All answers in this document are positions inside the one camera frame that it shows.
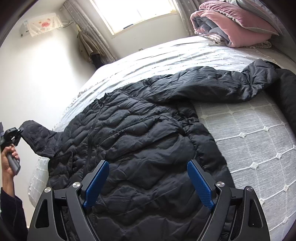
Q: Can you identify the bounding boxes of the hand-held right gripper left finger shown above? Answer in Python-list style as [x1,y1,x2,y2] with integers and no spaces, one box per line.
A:
[27,160,110,241]

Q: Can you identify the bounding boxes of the person's left hand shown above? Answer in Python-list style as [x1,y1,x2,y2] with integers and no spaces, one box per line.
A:
[0,146,20,186]

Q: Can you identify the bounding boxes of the white quilted mattress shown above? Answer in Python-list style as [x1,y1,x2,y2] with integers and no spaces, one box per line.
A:
[27,35,296,217]

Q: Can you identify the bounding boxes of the grey patterned curtain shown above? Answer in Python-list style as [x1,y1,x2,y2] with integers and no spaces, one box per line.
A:
[63,0,116,65]

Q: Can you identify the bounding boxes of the covered wall air conditioner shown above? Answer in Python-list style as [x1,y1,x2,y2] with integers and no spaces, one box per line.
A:
[19,13,62,37]

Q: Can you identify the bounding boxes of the grey pillow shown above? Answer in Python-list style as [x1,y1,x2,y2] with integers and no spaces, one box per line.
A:
[225,0,284,19]

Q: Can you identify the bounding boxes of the pink clothes in plastic bag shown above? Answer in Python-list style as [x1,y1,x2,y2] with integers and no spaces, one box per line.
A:
[190,1,280,48]

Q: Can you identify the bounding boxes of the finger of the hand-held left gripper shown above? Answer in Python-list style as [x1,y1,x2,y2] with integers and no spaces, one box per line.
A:
[13,126,24,147]

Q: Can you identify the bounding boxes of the beige hanging coat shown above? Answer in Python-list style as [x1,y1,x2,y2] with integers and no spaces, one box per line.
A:
[77,30,101,63]

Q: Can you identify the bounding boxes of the dark fleece cloth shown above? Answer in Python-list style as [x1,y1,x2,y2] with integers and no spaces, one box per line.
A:
[276,68,296,131]

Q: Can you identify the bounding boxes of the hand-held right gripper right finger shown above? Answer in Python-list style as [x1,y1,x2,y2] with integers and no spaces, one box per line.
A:
[187,160,270,241]

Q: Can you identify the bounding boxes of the black puffer jacket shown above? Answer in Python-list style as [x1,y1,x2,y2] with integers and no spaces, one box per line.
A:
[20,59,285,241]

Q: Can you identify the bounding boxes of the window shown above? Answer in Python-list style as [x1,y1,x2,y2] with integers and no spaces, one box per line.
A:
[90,0,182,36]

